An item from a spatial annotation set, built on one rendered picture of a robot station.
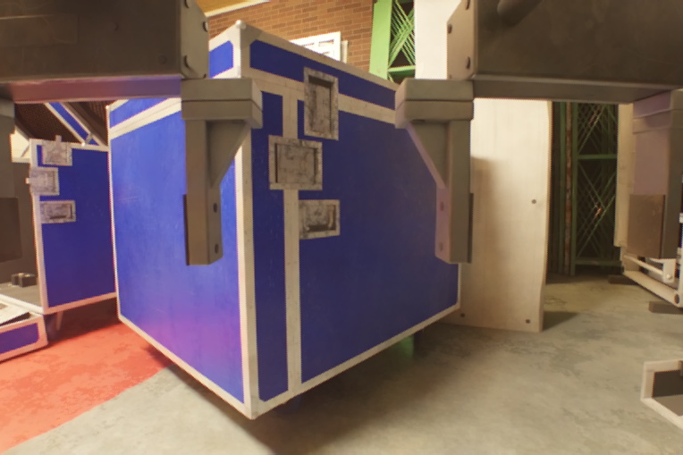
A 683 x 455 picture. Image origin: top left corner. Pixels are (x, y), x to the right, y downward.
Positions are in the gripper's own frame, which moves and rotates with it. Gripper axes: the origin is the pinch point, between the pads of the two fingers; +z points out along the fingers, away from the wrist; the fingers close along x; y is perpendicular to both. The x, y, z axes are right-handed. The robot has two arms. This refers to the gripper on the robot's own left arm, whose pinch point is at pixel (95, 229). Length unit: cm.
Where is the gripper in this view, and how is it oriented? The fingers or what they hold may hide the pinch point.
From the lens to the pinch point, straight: 25.5
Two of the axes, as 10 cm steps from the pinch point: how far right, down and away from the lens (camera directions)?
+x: -10.0, 0.1, -0.3
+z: 0.0, 10.0, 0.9
